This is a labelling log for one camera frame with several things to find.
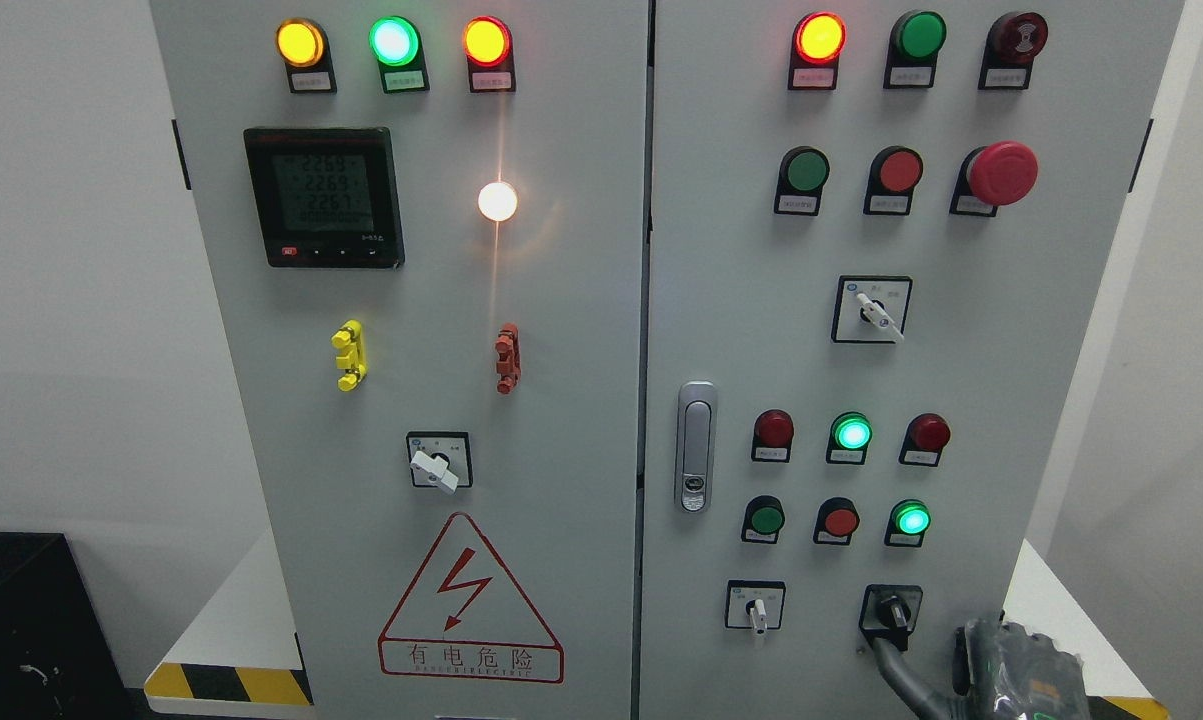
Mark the red emergency stop mushroom button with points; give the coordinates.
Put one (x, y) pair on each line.
(993, 176)

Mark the green lit indicator middle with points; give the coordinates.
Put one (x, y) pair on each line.
(849, 437)

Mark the black rotary knob switch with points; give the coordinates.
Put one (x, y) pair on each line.
(889, 613)

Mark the black digital power meter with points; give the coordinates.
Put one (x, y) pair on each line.
(326, 197)

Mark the white selector switch upper right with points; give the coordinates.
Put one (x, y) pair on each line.
(871, 309)

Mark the silver door latch handle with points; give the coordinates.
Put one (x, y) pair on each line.
(694, 454)

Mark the green push button upper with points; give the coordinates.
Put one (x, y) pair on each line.
(802, 174)

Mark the white lever rotary switch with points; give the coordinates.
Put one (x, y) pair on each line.
(440, 459)

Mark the green lit indicator light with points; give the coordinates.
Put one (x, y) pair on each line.
(397, 47)

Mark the orange indicator light right door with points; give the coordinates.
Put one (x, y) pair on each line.
(817, 42)

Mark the white selector switch lower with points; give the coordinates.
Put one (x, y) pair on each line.
(755, 607)

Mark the orange indicator light door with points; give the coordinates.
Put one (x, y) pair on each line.
(817, 42)
(491, 67)

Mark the white platform with hazard stripes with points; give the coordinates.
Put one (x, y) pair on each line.
(240, 657)

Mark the orange indicator light left door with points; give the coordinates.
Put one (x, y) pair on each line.
(491, 67)

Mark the dark red buzzer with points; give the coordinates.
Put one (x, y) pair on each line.
(1014, 40)

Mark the red push button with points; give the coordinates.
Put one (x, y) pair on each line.
(837, 521)
(893, 176)

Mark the white selector switch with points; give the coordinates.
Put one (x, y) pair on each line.
(755, 607)
(871, 309)

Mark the dark green indicator light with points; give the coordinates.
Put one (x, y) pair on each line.
(912, 51)

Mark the dark red indicator light right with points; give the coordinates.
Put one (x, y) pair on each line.
(924, 441)

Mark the red push button lower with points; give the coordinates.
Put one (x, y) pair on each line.
(837, 521)

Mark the grey electrical control cabinet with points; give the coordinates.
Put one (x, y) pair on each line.
(644, 140)

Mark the red push button upper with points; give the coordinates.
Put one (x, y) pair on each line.
(893, 176)

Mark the yellow terminal connector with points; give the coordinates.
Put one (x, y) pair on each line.
(348, 343)

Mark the yellow indicator light top left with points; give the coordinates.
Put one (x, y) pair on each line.
(303, 46)

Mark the red electric hazard warning sticker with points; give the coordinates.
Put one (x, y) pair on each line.
(464, 615)

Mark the dark red indicator light left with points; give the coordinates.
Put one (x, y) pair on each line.
(773, 435)

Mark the white lit indicator lamp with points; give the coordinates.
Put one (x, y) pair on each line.
(498, 201)

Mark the dark red indicator light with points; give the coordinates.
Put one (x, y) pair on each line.
(924, 441)
(773, 435)

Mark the red terminal connector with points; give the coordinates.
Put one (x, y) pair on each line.
(508, 360)

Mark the green lit push button lower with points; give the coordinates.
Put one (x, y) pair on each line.
(907, 524)

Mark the black box lower left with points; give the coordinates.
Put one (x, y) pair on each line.
(54, 659)

